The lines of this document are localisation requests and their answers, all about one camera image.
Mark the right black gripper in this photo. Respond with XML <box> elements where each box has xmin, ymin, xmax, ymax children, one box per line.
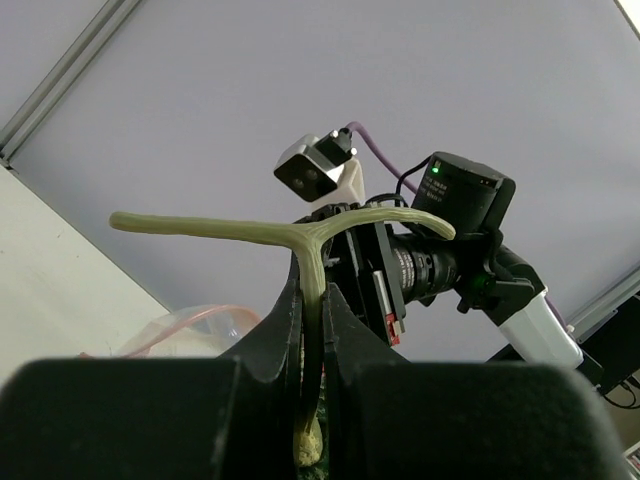
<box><xmin>322</xmin><ymin>222</ymin><xmax>459</xmax><ymax>345</ymax></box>

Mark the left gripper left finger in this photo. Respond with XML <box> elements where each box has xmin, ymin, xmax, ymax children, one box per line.
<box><xmin>214</xmin><ymin>259</ymin><xmax>303</xmax><ymax>479</ymax></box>

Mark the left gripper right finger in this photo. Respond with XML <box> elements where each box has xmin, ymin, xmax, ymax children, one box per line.
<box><xmin>322</xmin><ymin>283</ymin><xmax>408</xmax><ymax>479</ymax></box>

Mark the clear zip top bag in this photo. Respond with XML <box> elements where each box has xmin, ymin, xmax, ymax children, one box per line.
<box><xmin>102</xmin><ymin>304</ymin><xmax>261</xmax><ymax>359</ymax></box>

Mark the netted green melon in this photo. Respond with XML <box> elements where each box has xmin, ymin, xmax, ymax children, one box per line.
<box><xmin>109</xmin><ymin>206</ymin><xmax>456</xmax><ymax>467</ymax></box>

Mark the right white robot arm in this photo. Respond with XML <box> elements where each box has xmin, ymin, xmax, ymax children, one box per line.
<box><xmin>323</xmin><ymin>152</ymin><xmax>586</xmax><ymax>369</ymax></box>

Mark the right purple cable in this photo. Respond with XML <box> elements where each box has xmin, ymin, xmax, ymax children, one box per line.
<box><xmin>347</xmin><ymin>120</ymin><xmax>576</xmax><ymax>331</ymax></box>

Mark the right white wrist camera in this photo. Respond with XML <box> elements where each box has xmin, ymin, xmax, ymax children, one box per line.
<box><xmin>273</xmin><ymin>127</ymin><xmax>364</xmax><ymax>207</ymax></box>

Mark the right aluminium frame post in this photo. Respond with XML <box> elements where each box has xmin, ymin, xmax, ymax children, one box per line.
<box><xmin>567</xmin><ymin>265</ymin><xmax>639</xmax><ymax>343</ymax></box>

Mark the aluminium frame post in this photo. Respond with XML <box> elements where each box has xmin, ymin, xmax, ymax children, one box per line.
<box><xmin>567</xmin><ymin>265</ymin><xmax>639</xmax><ymax>343</ymax></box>
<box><xmin>1</xmin><ymin>0</ymin><xmax>142</xmax><ymax>168</ymax></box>

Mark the left aluminium frame post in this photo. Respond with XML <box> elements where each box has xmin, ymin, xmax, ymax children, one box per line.
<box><xmin>1</xmin><ymin>0</ymin><xmax>142</xmax><ymax>168</ymax></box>

